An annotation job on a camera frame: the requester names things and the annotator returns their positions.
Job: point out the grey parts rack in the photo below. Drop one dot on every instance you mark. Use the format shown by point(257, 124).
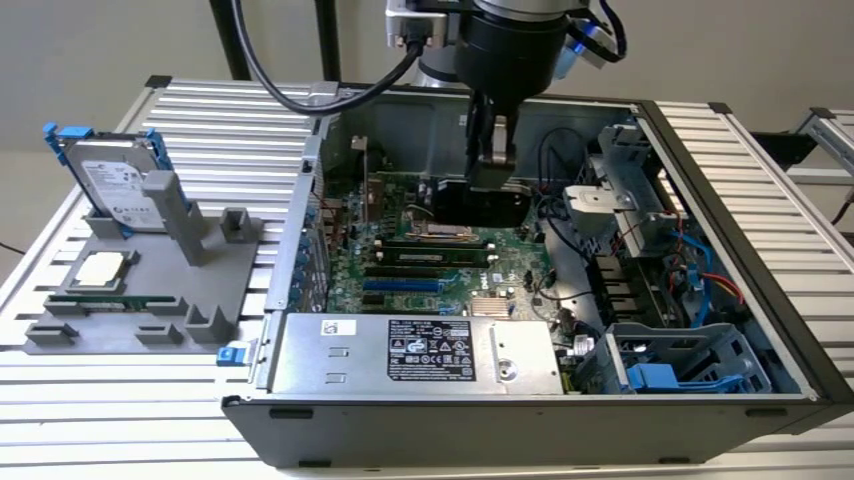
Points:
point(157, 300)

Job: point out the blue expansion slot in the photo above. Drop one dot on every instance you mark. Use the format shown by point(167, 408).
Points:
point(401, 288)

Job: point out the grey plastic disk bay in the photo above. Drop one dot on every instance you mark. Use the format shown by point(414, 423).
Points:
point(674, 334)

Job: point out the silver chipset heat sink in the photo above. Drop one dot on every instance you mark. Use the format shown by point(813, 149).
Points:
point(493, 307)

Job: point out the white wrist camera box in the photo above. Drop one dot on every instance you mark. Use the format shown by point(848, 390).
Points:
point(594, 50)

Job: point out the black stand pole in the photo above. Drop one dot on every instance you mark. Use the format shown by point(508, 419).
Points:
point(226, 30)
point(329, 40)

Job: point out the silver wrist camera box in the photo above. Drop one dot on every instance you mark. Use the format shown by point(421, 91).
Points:
point(414, 12)

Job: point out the long black expansion slot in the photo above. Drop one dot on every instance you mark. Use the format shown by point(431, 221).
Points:
point(401, 272)

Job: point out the CPU socket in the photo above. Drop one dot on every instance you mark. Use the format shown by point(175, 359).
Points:
point(407, 228)

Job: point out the green RAM stick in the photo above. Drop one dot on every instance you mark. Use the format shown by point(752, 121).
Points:
point(114, 301)

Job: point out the silver metal drive cage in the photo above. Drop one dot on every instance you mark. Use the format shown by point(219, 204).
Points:
point(590, 200)

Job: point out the dark RAM stick white label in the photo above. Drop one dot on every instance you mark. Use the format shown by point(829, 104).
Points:
point(427, 257)

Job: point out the hard disk in blue carrier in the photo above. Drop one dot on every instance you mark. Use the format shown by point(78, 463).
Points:
point(114, 185)

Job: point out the Nvidia Quadro graphics card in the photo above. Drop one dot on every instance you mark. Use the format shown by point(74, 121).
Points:
point(481, 207)

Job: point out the silver CPU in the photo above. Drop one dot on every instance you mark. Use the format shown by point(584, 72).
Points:
point(101, 270)

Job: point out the short black expansion slot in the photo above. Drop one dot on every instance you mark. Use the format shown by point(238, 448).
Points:
point(375, 300)

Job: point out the blue plastic drive carrier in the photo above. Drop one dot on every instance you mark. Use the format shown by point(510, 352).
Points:
point(650, 377)

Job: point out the blue case latch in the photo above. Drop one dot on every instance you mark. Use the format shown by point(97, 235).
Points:
point(230, 355)

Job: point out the grey open PC case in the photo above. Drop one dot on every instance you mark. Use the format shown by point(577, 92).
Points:
point(467, 430)

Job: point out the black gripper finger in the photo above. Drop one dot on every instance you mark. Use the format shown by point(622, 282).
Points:
point(501, 170)

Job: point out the green motherboard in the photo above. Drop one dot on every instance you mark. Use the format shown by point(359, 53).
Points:
point(514, 250)

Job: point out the silver power supply unit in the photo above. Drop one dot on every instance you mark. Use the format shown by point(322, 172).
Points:
point(361, 370)

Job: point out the aluminium frame table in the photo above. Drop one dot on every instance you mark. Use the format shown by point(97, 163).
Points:
point(828, 125)

